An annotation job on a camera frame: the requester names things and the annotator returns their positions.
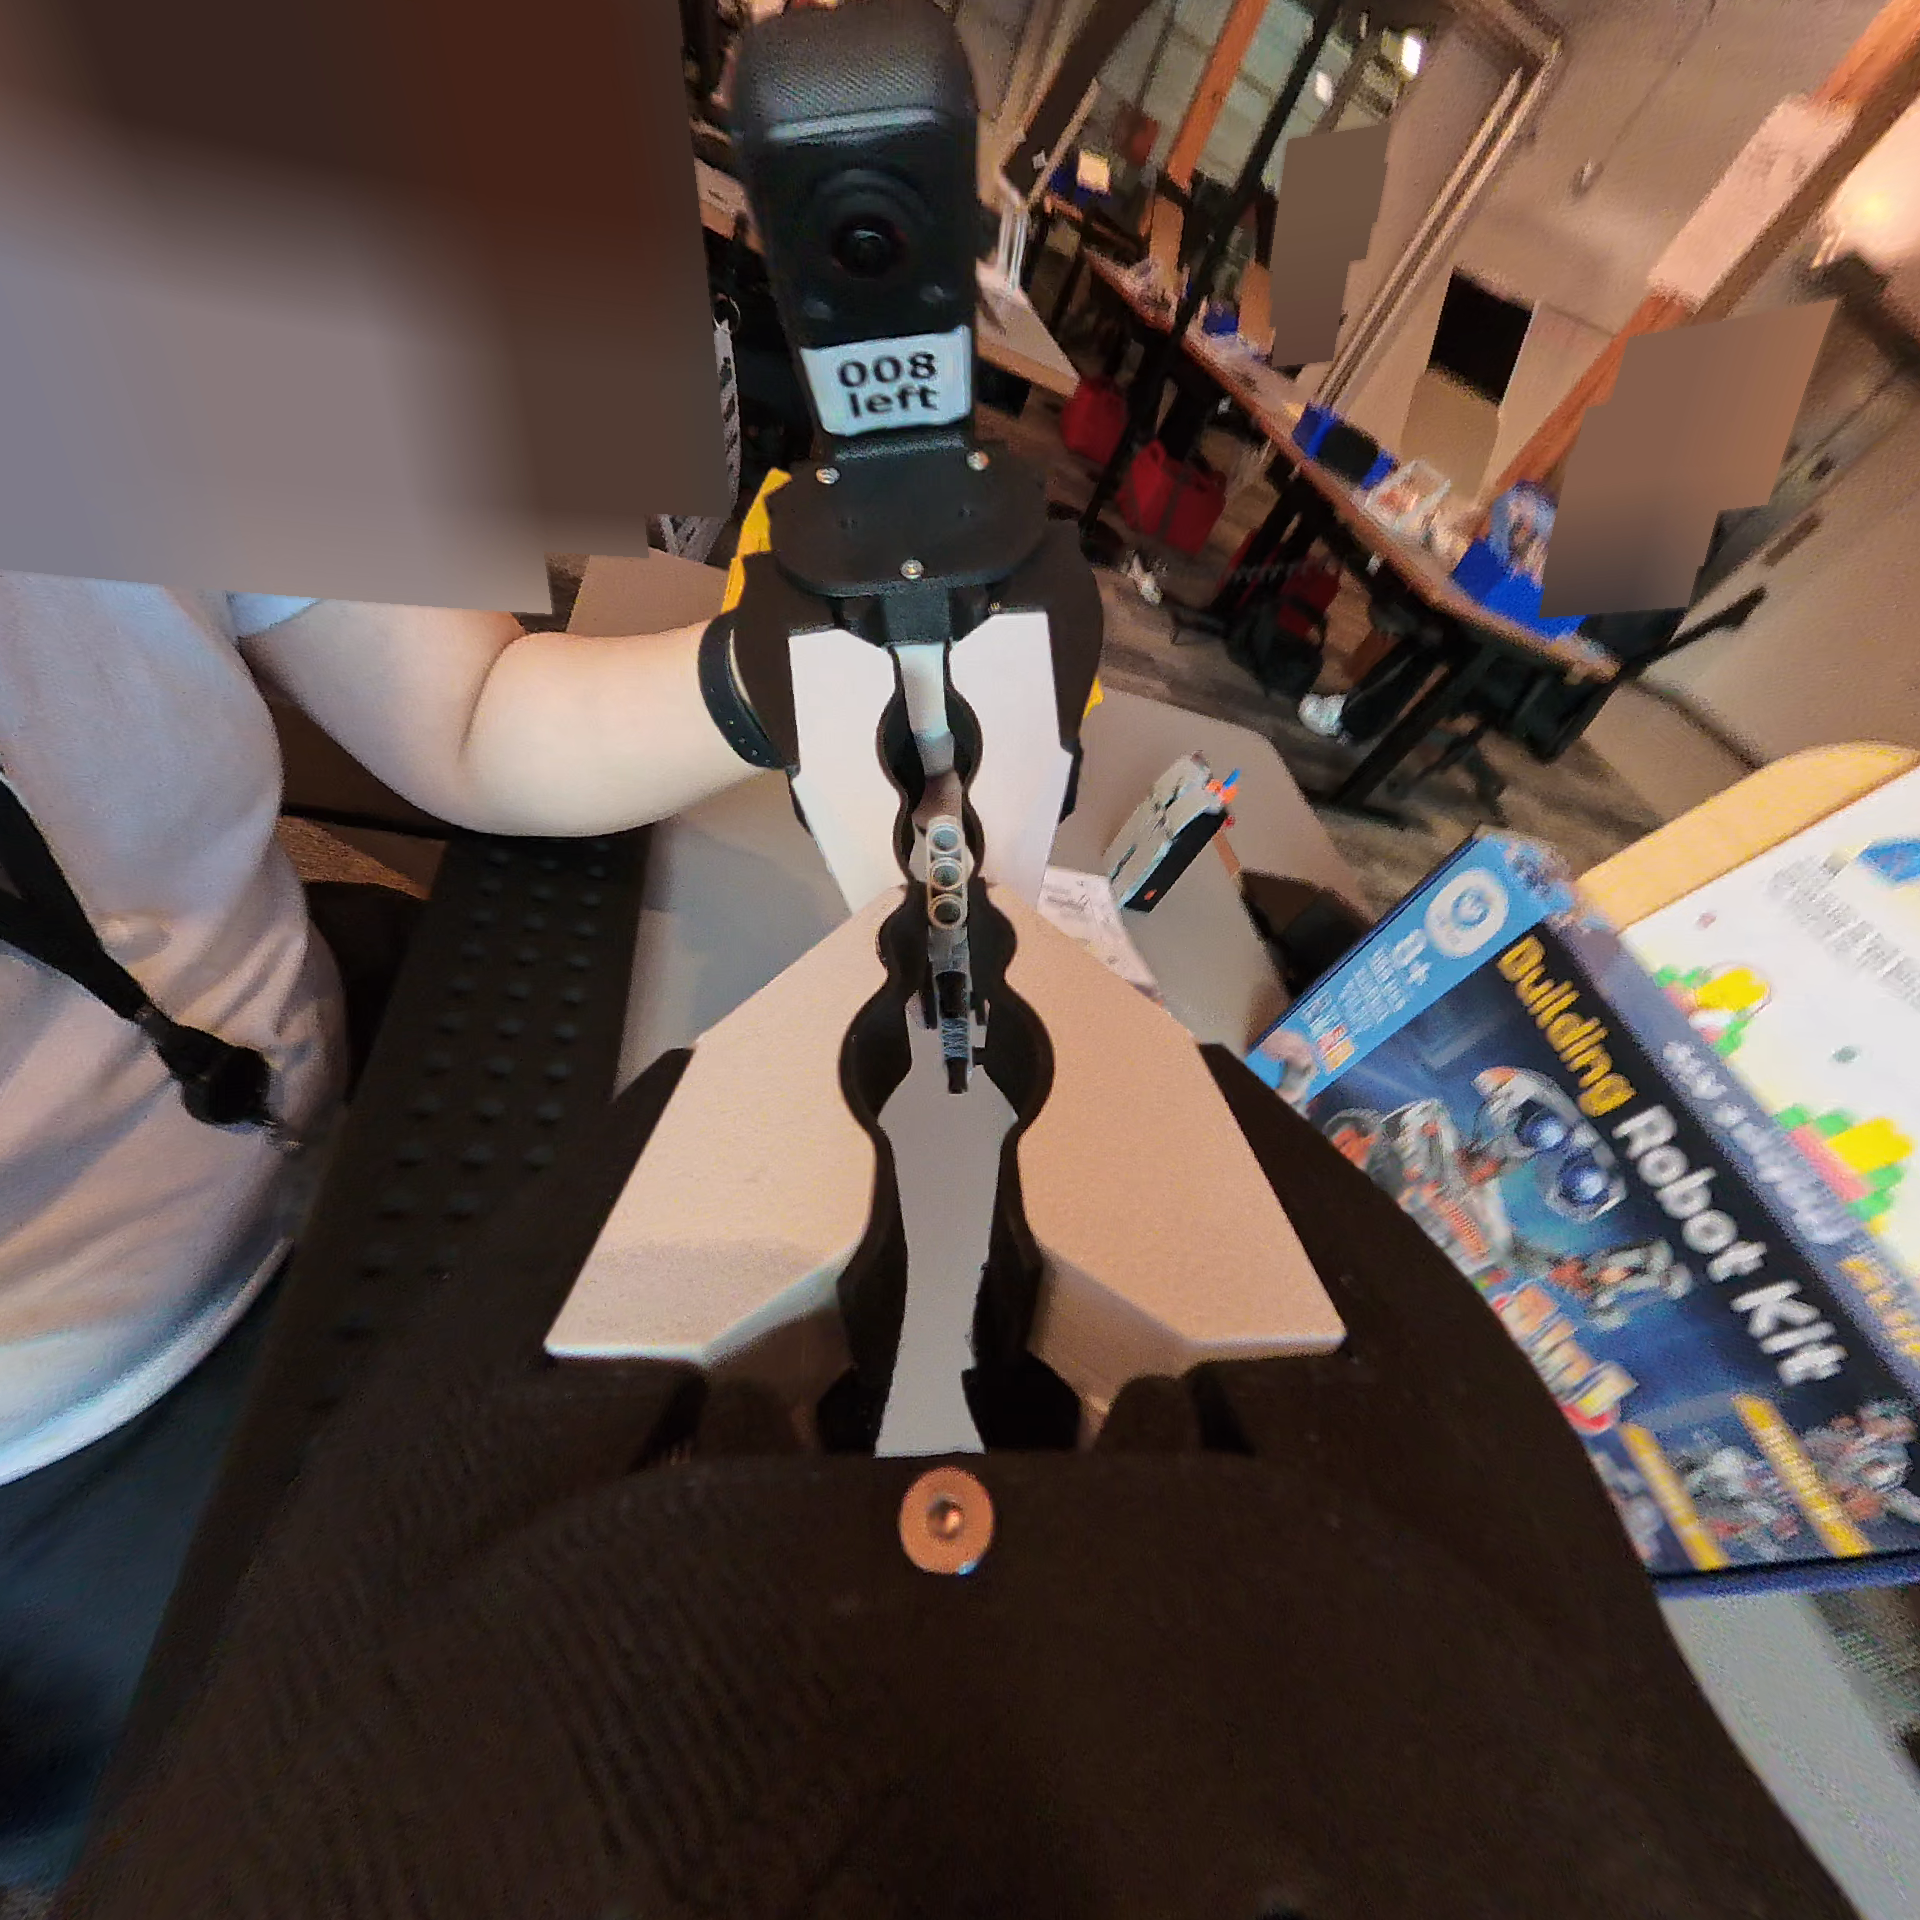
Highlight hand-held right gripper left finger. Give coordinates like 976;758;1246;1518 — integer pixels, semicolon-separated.
545;885;921;1454

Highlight black body strap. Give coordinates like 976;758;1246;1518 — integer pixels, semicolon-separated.
0;779;287;1143

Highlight black dotted mat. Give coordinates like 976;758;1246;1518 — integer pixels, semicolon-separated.
285;833;657;1504

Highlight wooden poster board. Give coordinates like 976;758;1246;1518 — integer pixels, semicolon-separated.
1575;745;1920;932

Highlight blue robot kit box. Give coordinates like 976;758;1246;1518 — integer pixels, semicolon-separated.
1246;833;1920;1576

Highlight grey desk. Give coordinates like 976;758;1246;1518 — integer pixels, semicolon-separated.
615;729;1920;1920

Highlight black wrist band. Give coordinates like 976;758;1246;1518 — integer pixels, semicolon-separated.
698;607;794;775

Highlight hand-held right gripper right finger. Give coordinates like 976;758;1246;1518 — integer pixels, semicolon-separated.
976;885;1349;1454

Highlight long wooden desk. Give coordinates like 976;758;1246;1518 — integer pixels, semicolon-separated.
1035;226;1622;821

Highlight person's left forearm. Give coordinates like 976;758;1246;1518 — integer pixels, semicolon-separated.
239;607;752;838

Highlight grey black robot module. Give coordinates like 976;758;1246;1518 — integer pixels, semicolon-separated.
1103;754;1247;917

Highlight white instruction poster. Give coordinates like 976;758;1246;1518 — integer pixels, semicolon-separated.
1629;765;1920;1351

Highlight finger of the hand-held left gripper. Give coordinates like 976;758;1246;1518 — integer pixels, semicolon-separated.
783;630;921;914
960;607;1083;907

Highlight person's dark trousers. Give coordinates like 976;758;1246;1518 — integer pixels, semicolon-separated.
0;1268;294;1900

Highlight person's torso white shirt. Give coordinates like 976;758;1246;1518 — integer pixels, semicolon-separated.
0;576;355;1487

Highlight blue plastic bin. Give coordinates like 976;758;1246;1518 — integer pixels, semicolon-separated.
1296;403;1402;490

